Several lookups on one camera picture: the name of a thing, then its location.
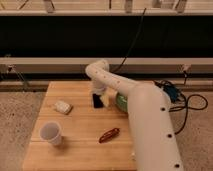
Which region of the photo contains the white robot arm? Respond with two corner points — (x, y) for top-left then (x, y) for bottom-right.
(85, 60), (184, 171)

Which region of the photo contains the black floor cable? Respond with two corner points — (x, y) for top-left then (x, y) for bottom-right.
(155, 79), (209, 136)

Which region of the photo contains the red sausage toy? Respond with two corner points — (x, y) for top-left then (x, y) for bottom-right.
(99, 128), (120, 143)

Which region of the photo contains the grey metal rail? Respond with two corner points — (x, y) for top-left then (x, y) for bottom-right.
(0, 57), (213, 74)

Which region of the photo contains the white sponge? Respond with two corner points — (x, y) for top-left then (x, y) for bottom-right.
(54, 100), (72, 115)

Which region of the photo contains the green bowl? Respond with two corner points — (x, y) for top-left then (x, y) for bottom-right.
(116, 93), (128, 113)

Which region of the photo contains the black eraser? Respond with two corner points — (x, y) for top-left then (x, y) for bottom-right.
(92, 94), (104, 108)

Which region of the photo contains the white paper cup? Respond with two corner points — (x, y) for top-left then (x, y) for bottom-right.
(39, 122), (62, 146)

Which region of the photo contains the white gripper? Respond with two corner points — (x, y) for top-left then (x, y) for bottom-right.
(92, 80), (110, 107)

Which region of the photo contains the blue black power box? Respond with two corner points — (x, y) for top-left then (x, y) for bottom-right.
(163, 85), (180, 103)

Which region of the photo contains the black hanging cable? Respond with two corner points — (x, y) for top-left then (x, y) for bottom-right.
(111, 7), (148, 73)

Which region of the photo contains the wooden cutting board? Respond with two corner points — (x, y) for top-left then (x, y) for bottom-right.
(23, 81), (136, 171)

